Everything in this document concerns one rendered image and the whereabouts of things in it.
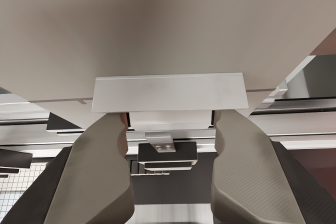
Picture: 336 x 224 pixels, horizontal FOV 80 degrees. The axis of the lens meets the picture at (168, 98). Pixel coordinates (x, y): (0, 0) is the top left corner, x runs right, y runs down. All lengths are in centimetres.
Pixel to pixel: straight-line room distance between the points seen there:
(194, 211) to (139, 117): 11
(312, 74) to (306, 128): 23
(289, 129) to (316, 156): 34
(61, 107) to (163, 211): 14
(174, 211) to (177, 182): 50
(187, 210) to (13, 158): 46
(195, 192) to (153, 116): 57
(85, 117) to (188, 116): 10
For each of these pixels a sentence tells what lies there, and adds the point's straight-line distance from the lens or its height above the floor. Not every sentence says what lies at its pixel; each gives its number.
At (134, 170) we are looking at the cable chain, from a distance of 62.
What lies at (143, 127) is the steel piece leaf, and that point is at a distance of 23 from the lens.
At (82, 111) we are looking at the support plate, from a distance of 19.
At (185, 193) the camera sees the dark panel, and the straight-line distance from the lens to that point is 74.
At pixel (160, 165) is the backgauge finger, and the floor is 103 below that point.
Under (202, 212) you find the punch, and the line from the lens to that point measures 24.
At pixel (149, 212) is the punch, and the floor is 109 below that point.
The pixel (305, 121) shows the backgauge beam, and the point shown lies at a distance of 55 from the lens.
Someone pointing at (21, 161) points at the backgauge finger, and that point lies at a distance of 63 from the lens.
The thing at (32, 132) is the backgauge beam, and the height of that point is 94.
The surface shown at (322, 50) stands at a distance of 40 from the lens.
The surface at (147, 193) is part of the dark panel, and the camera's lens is 75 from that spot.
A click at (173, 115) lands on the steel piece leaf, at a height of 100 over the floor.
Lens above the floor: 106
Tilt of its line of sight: 22 degrees down
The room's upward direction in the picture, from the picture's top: 179 degrees clockwise
